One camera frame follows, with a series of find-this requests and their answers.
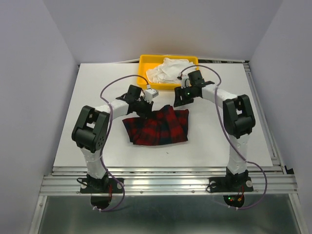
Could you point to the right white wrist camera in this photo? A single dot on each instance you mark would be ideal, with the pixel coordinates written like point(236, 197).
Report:
point(184, 81)

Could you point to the red plaid pleated skirt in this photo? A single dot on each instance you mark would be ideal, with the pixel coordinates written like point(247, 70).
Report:
point(162, 127)

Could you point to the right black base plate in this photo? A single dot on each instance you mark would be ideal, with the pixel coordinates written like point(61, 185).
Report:
point(226, 185)

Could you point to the yellow plastic bin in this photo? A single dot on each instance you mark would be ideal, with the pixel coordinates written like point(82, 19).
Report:
point(151, 61)

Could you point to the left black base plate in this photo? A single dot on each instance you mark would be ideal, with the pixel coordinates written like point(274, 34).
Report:
point(111, 186)

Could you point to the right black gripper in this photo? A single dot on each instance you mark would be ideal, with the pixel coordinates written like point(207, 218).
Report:
point(179, 91)

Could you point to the aluminium rail frame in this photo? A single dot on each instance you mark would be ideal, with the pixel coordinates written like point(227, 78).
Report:
point(174, 200)

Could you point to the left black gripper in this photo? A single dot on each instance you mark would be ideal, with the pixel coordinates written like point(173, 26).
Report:
point(148, 107)

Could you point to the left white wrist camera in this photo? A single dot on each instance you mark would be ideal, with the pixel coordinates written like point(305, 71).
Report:
point(150, 94)

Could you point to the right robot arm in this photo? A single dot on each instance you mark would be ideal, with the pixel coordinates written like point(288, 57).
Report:
point(237, 120)

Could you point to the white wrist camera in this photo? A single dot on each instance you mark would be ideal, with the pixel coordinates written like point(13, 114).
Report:
point(150, 94)
point(184, 81)

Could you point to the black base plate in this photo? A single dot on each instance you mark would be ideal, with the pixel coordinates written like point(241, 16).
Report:
point(111, 186)
point(226, 185)

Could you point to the white skirt in bin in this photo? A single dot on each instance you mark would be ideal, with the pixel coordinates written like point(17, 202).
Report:
point(168, 71)

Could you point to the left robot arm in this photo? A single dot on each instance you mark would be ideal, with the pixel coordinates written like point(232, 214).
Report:
point(93, 126)

